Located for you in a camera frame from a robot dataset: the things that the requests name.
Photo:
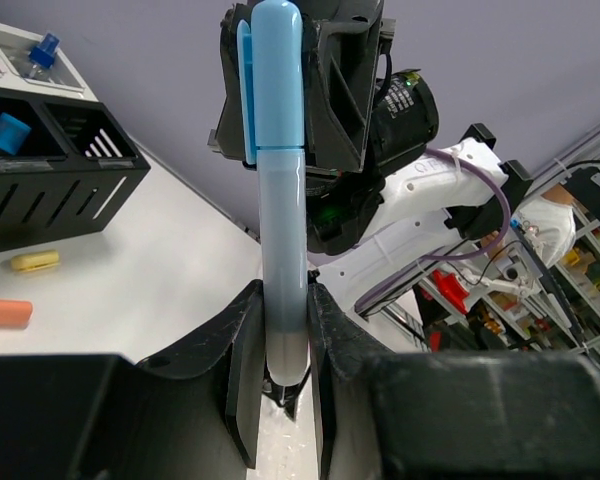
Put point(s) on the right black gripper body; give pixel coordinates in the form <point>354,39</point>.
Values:
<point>403,123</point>

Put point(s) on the light blue marker cap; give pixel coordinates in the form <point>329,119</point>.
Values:
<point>13,133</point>

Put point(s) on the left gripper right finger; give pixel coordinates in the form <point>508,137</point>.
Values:
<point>358,424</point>

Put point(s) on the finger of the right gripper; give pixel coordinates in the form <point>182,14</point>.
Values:
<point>341,45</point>
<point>227,138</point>

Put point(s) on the clear blue cap bottle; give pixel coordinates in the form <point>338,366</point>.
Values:
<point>36,63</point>

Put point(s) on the aluminium rail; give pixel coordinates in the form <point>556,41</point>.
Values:
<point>585,149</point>

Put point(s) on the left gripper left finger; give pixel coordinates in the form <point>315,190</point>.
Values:
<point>205,409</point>

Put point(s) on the background shelf with parts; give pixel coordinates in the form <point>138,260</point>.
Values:
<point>529,293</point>

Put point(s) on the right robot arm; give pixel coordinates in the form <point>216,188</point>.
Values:
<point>442,198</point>

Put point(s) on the black and white organizer box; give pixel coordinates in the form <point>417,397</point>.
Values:
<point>76,168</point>

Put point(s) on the yellow marker cap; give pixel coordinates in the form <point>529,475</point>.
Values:
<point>35,261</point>

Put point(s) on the light blue marker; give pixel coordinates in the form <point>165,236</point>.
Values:
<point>272,96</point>

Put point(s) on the dark orange marker cap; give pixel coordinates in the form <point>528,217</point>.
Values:
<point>15,314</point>

